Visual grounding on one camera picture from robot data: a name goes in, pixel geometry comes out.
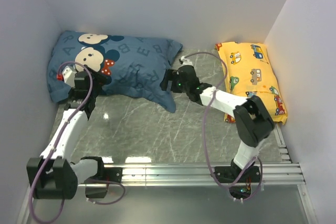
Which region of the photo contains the blue cartoon mouse pillowcase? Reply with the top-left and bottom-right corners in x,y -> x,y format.
47,31 -> 183,113

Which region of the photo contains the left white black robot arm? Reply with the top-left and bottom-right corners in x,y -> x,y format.
27,69 -> 111,200

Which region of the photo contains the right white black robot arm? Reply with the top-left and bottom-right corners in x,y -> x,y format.
160,65 -> 275,183

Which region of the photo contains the yellow car print pillow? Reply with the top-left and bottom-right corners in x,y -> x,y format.
215,42 -> 288,124

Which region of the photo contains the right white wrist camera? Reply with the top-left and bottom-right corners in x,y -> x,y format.
179,56 -> 194,67

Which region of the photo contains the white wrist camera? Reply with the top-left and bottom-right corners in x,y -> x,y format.
179,56 -> 194,67
56,66 -> 77,88

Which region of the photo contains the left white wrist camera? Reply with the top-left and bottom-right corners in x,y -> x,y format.
56,66 -> 77,88

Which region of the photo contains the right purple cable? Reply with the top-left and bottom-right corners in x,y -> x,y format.
183,51 -> 263,201

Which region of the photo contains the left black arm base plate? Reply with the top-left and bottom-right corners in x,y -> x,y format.
85,167 -> 123,200

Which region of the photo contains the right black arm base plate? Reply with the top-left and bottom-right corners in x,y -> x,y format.
214,165 -> 264,202

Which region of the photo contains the aluminium side rail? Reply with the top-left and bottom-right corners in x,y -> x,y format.
274,123 -> 292,163

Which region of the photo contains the aluminium mounting rail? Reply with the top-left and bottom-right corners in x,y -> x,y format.
77,163 -> 307,187

